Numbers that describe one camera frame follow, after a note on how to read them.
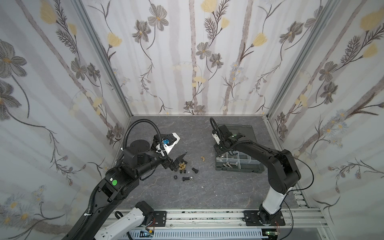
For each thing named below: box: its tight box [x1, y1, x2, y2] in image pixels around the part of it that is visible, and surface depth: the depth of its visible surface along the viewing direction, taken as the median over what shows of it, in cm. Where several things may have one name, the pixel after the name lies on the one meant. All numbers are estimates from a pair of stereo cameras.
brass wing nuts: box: [179, 161, 187, 170], surface depth 94 cm
